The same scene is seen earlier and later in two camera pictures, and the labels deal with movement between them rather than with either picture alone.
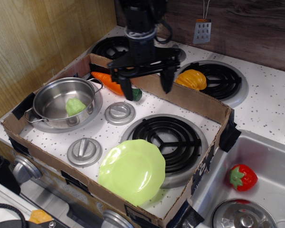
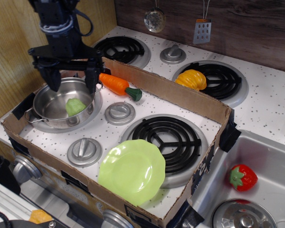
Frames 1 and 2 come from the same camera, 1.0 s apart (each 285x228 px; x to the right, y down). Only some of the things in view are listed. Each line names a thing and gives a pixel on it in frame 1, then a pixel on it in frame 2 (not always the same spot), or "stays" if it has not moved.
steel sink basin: (274, 162) stays
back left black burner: (112, 48) stays
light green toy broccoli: (73, 106) stays
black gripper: (144, 58) → (66, 52)
